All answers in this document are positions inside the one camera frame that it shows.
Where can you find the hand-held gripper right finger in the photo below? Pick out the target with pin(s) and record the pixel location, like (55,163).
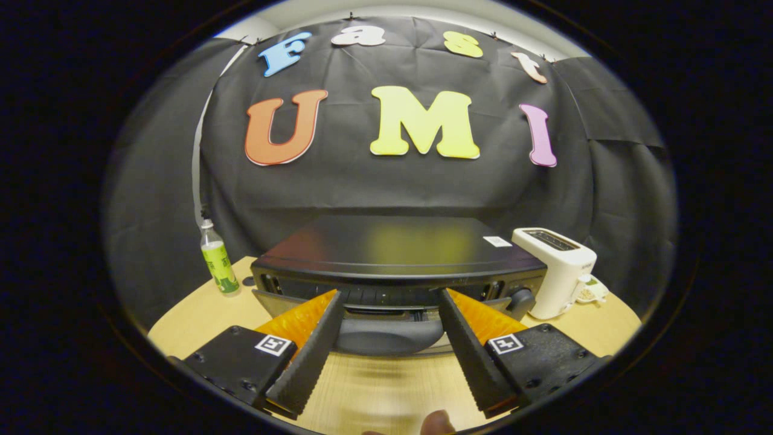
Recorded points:
(468,353)

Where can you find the black toaster oven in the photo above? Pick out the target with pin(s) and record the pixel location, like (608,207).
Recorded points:
(392,248)

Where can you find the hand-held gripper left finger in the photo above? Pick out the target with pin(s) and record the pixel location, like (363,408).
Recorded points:
(314,353)

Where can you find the green label drink bottle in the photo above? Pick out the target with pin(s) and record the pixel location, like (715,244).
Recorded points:
(218,266)

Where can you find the white toaster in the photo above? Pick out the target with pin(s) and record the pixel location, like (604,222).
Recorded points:
(558,272)

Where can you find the white divided snack dish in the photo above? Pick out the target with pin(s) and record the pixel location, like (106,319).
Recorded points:
(595,291)

